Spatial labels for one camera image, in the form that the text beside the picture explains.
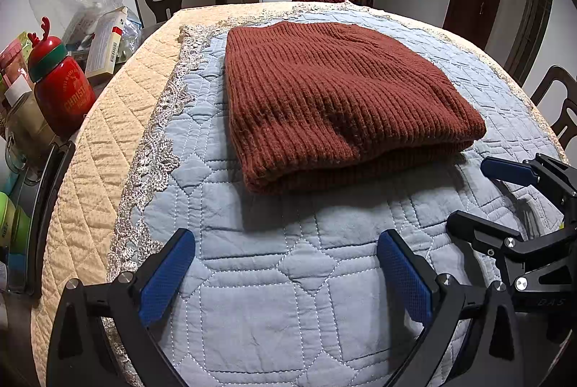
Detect glass jar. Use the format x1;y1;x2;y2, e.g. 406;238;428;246
0;92;57;172

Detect pink green box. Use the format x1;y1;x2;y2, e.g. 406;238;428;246
0;31;37;99

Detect black tray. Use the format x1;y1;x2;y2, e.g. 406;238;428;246
25;141;75;295

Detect rust brown knitted sweater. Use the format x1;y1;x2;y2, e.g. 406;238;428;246
224;21;488;195

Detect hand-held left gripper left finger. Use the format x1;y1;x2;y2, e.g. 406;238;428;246
46;228;197;387

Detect red bottle with antler cap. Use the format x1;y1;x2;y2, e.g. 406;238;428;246
27;17;97;135

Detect green cup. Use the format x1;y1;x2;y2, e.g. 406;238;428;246
0;191;32;253

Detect blue beige quilted blanket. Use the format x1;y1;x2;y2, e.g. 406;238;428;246
29;0;569;387

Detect grey barred window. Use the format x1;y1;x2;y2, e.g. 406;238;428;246
504;0;555;87

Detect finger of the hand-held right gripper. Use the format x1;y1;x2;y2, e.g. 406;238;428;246
480;153;577;208
446;210;577;298

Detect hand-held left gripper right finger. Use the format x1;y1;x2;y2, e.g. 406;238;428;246
376;228;526;387

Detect white cardboard box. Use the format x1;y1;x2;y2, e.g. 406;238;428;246
85;6;129;77

